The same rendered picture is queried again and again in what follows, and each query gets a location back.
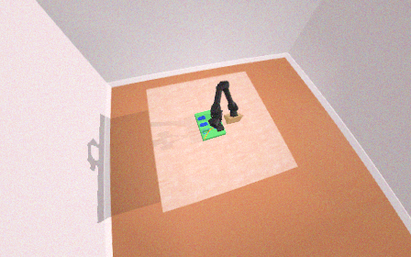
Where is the green flat deck plate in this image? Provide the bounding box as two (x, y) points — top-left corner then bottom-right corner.
(194, 110), (226, 141)

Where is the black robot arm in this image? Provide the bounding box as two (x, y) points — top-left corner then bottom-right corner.
(208, 80), (239, 129)

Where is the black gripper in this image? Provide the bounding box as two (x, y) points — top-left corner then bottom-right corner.
(217, 123), (224, 132)

